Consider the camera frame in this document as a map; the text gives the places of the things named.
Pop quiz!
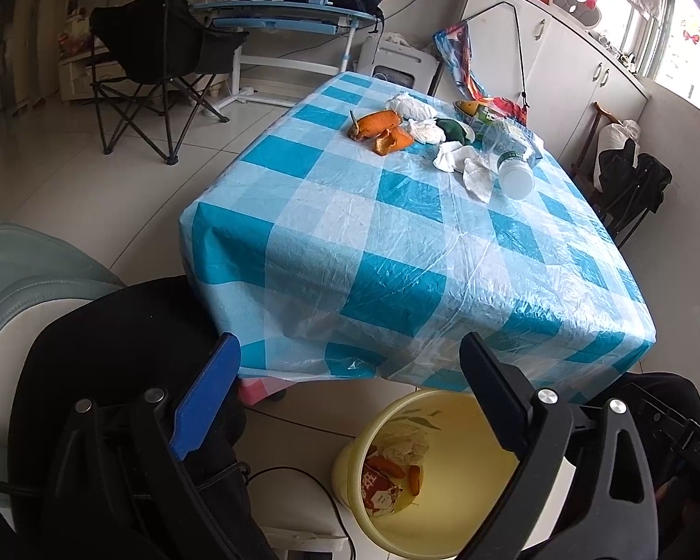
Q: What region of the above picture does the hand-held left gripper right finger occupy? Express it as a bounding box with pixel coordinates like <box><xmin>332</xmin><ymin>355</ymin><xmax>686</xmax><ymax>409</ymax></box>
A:
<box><xmin>460</xmin><ymin>331</ymin><xmax>660</xmax><ymax>560</ymax></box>

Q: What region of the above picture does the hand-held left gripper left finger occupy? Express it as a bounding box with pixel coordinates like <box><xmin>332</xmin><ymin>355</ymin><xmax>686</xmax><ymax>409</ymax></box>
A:
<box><xmin>47</xmin><ymin>331</ymin><xmax>281</xmax><ymax>560</ymax></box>

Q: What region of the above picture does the yellow trash bin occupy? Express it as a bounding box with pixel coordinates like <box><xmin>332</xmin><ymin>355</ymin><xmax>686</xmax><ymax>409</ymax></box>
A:
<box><xmin>331</xmin><ymin>388</ymin><xmax>567</xmax><ymax>560</ymax></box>

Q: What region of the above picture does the clear plastic bottle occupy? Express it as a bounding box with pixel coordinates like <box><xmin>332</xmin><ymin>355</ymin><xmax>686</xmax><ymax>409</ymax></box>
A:
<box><xmin>481</xmin><ymin>122</ymin><xmax>538</xmax><ymax>199</ymax></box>

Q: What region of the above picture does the green plush toy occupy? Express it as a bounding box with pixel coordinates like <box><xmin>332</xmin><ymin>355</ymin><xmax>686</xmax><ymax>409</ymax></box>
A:
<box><xmin>434</xmin><ymin>118</ymin><xmax>476</xmax><ymax>144</ymax></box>

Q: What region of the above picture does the small orange peel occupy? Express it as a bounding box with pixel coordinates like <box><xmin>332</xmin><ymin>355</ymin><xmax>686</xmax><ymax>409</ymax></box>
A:
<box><xmin>374</xmin><ymin>128</ymin><xmax>415</xmax><ymax>155</ymax></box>

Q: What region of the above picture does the large orange peel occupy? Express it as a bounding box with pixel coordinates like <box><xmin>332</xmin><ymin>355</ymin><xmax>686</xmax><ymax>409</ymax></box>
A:
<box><xmin>348</xmin><ymin>110</ymin><xmax>402</xmax><ymax>142</ymax></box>

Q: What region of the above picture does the pink cloth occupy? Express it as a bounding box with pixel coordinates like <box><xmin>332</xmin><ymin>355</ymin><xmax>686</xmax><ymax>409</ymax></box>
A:
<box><xmin>239</xmin><ymin>378</ymin><xmax>284</xmax><ymax>405</ymax></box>

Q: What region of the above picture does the white tissue in bin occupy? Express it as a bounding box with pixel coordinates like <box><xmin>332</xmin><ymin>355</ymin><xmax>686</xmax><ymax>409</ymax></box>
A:
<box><xmin>379</xmin><ymin>428</ymin><xmax>433</xmax><ymax>468</ymax></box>

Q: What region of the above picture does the orange peel strip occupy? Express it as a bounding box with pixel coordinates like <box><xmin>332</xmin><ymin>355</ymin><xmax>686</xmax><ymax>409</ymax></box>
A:
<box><xmin>364</xmin><ymin>456</ymin><xmax>406</xmax><ymax>479</ymax></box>

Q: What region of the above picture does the red printed packet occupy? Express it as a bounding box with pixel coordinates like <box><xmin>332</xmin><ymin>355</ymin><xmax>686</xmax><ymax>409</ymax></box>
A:
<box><xmin>362</xmin><ymin>469</ymin><xmax>409</xmax><ymax>515</ymax></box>

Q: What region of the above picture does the white power strip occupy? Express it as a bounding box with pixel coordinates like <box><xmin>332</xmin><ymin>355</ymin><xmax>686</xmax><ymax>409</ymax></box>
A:
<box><xmin>262</xmin><ymin>528</ymin><xmax>357</xmax><ymax>560</ymax></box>

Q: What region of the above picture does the blue checkered tablecloth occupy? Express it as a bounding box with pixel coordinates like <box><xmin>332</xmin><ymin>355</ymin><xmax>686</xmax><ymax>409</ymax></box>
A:
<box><xmin>178</xmin><ymin>70</ymin><xmax>659</xmax><ymax>398</ymax></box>

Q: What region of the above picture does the pale green sofa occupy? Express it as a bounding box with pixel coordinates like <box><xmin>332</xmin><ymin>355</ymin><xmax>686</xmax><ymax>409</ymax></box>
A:
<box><xmin>0</xmin><ymin>213</ymin><xmax>129</xmax><ymax>479</ymax></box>

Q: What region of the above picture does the wooden chair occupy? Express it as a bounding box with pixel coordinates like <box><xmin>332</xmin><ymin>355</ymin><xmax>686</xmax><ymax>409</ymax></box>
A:
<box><xmin>570</xmin><ymin>102</ymin><xmax>672</xmax><ymax>246</ymax></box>

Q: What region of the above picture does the red snack packaging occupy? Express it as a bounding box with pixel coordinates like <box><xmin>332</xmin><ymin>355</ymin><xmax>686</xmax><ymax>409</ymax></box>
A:
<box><xmin>490</xmin><ymin>96</ymin><xmax>529</xmax><ymax>126</ymax></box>

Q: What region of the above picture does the white plastic bag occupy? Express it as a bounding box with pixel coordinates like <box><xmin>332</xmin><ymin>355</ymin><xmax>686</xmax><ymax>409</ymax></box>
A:
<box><xmin>598</xmin><ymin>119</ymin><xmax>643</xmax><ymax>155</ymax></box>

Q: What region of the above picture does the white cabinet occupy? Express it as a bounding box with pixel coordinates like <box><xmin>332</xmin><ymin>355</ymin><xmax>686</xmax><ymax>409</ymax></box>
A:
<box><xmin>455</xmin><ymin>0</ymin><xmax>651</xmax><ymax>188</ymax></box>

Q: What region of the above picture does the white plastic storage box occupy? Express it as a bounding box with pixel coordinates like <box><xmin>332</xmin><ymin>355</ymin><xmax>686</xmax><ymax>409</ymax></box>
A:
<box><xmin>358</xmin><ymin>32</ymin><xmax>438</xmax><ymax>94</ymax></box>

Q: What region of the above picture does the colourful printed bag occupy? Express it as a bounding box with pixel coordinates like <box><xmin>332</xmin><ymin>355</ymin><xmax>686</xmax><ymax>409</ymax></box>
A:
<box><xmin>433</xmin><ymin>22</ymin><xmax>491</xmax><ymax>100</ymax></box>

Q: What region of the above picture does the low white shelf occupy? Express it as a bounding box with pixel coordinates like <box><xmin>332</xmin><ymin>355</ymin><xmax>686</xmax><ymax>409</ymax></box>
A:
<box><xmin>55</xmin><ymin>49</ymin><xmax>129</xmax><ymax>103</ymax></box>

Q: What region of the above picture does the black folding chair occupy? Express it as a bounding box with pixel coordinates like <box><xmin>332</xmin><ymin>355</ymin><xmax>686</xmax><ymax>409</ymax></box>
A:
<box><xmin>87</xmin><ymin>0</ymin><xmax>251</xmax><ymax>164</ymax></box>

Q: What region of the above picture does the window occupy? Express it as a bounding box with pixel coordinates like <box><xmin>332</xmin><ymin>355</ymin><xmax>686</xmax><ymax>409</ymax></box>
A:
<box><xmin>618</xmin><ymin>0</ymin><xmax>700</xmax><ymax>118</ymax></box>

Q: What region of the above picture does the blue study desk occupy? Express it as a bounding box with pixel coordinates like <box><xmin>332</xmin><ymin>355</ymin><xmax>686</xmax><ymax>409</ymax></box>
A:
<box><xmin>189</xmin><ymin>0</ymin><xmax>386</xmax><ymax>112</ymax></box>

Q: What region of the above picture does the black floor cable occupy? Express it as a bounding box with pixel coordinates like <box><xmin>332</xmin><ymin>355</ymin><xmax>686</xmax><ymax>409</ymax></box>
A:
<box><xmin>245</xmin><ymin>465</ymin><xmax>357</xmax><ymax>560</ymax></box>

